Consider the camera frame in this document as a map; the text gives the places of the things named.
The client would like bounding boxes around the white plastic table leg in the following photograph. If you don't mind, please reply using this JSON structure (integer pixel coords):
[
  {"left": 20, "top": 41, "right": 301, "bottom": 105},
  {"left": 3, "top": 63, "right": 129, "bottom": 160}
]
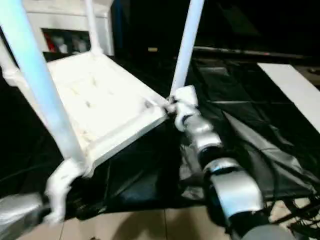
[
  {"left": 0, "top": 37, "right": 23, "bottom": 87},
  {"left": 84, "top": 0, "right": 105, "bottom": 56},
  {"left": 0, "top": 0, "right": 87, "bottom": 173},
  {"left": 169, "top": 0, "right": 206, "bottom": 101}
]

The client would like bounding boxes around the black mat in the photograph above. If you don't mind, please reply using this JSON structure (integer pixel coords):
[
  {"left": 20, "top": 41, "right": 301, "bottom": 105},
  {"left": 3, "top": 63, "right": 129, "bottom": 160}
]
[{"left": 0, "top": 50, "right": 320, "bottom": 221}]

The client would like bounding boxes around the black box with tan label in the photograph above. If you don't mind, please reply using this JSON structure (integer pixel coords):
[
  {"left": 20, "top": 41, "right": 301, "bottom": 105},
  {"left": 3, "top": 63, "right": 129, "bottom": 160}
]
[{"left": 114, "top": 0, "right": 197, "bottom": 61}]

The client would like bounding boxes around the white flat board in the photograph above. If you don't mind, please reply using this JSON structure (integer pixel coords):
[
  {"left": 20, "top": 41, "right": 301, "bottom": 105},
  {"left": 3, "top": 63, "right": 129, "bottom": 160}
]
[{"left": 257, "top": 62, "right": 320, "bottom": 134}]

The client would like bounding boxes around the red bottle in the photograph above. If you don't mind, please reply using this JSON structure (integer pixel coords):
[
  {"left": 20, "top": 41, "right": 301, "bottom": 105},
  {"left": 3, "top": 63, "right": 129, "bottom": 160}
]
[{"left": 45, "top": 36, "right": 55, "bottom": 53}]

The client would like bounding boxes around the white cabinet with glass doors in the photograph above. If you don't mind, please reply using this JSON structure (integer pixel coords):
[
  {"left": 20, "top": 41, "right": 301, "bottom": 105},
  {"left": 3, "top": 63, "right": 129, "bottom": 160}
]
[{"left": 22, "top": 0, "right": 115, "bottom": 57}]

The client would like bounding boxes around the black floor stand leg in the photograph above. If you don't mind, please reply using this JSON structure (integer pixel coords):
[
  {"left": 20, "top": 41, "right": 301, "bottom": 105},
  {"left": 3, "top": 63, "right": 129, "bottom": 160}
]
[{"left": 279, "top": 196, "right": 320, "bottom": 237}]

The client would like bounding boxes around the dark metal rail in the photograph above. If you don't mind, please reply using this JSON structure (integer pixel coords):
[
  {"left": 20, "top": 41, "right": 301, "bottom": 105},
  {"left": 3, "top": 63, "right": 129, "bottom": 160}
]
[{"left": 192, "top": 46, "right": 320, "bottom": 59}]

